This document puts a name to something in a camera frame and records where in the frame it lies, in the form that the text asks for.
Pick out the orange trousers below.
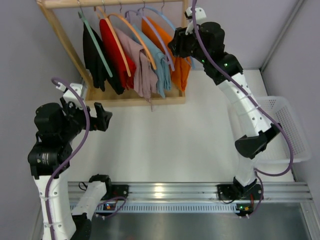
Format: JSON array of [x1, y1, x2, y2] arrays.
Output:
[[141, 16, 191, 92]]

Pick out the light blue hanger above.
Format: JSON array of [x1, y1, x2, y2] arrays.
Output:
[[137, 0, 196, 70]]

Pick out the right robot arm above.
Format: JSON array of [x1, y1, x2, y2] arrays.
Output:
[[168, 22, 280, 201]]

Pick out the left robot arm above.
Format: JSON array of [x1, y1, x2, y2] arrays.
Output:
[[27, 100, 113, 240]]

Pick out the light blue trousers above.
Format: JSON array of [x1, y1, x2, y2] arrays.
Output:
[[132, 25, 172, 99]]

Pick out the black trousers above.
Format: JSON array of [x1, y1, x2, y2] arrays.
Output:
[[82, 24, 125, 95]]

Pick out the purple hanger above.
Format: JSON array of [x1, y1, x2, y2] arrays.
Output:
[[124, 0, 175, 72]]

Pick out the orange hanger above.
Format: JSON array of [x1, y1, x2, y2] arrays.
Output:
[[107, 13, 157, 70]]

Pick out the red trousers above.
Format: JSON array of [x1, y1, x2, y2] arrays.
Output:
[[99, 19, 137, 89]]

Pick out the peach hanger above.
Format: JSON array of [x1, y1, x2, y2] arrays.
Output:
[[94, 6, 132, 77]]

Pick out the green hanger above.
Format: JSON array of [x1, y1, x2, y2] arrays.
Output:
[[77, 0, 114, 78]]

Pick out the wooden clothes rack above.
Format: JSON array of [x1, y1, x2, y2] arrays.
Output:
[[36, 0, 189, 108]]

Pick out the white plastic basket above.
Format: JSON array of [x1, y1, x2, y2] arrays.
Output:
[[256, 96, 312, 164]]

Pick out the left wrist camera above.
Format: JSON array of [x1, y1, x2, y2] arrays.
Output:
[[55, 83, 85, 110]]

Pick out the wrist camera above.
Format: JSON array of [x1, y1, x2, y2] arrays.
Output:
[[184, 6, 207, 35], [55, 83, 85, 110]]

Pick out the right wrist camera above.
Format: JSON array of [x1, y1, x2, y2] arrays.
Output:
[[184, 6, 207, 35]]

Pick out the pink drawstring trousers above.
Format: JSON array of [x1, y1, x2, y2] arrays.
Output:
[[115, 28, 158, 105]]

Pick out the aluminium mounting rail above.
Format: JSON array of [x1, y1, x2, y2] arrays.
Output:
[[67, 181, 313, 201]]

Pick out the slotted cable duct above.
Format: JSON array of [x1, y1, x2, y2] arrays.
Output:
[[95, 202, 250, 214]]

